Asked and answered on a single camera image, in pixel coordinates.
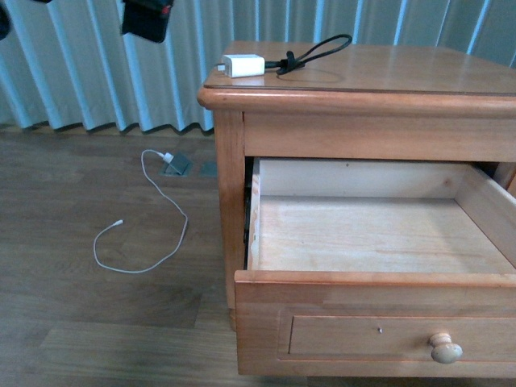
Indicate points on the light blue pleated curtain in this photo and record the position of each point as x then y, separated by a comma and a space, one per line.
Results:
67, 62

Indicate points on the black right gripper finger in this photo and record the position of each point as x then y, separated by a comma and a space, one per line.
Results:
146, 19

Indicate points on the wooden drawer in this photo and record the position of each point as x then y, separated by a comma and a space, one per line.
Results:
353, 265

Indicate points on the open grey floor socket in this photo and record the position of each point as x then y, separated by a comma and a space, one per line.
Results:
180, 166

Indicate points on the white charger adapter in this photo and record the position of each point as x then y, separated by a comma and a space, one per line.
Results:
241, 65

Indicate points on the small white floor plug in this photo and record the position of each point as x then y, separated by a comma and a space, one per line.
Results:
167, 157

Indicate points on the closed grey floor socket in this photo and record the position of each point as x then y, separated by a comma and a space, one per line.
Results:
209, 169

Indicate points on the round wooden drawer knob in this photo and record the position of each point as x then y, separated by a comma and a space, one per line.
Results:
444, 350

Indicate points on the wooden nightstand cabinet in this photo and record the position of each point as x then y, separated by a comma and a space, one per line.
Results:
368, 102

